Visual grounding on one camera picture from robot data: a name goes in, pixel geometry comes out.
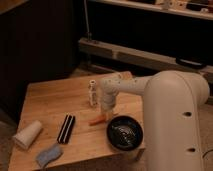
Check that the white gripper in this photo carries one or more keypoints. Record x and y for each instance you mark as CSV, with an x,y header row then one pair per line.
x,y
108,102

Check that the orange pepper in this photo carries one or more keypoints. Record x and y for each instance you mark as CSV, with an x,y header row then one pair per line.
x,y
99,119

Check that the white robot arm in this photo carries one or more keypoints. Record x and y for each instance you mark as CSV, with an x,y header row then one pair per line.
x,y
170,113

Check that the black striped bowl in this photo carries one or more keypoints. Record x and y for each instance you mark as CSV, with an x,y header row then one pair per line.
x,y
124,133

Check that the wooden table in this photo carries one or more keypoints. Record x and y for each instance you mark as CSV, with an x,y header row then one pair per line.
x,y
88,150

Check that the black white striped block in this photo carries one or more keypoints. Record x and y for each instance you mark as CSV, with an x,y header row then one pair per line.
x,y
66,130

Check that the blue grey sponge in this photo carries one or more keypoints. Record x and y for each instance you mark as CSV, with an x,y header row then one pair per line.
x,y
48,155

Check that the white paper cup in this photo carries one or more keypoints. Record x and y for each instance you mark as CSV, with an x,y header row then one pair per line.
x,y
27,135

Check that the black handle on shelf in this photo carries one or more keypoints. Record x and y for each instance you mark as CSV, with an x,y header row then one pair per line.
x,y
190,64

